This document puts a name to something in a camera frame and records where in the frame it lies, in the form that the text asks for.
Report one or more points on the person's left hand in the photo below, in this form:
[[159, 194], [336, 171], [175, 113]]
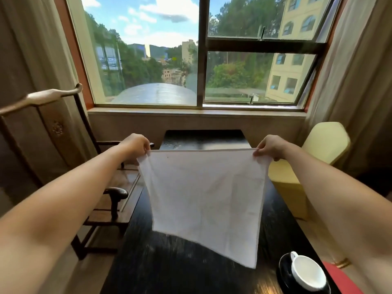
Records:
[[134, 146]]

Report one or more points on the dark wooden armchair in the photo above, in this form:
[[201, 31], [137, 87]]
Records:
[[116, 195]]

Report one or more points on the yellow covered chair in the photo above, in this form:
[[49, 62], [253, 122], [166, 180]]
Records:
[[324, 142]]

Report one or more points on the pink chair with gold frame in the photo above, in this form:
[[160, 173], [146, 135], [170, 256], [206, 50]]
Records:
[[340, 281]]

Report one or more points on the person's left forearm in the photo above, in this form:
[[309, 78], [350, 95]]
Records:
[[55, 211]]

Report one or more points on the person's right hand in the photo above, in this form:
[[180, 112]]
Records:
[[271, 146]]

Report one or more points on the black wooden table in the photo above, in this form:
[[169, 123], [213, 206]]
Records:
[[171, 266]]

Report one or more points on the white cloth napkin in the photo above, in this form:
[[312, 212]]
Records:
[[205, 199]]

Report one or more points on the large window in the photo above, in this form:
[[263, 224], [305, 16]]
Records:
[[153, 42]]

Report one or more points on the white cup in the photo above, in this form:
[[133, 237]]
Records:
[[307, 272]]

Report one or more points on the black saucer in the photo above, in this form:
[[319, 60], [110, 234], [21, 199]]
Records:
[[284, 275]]

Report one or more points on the person's right forearm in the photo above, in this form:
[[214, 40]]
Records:
[[346, 205]]

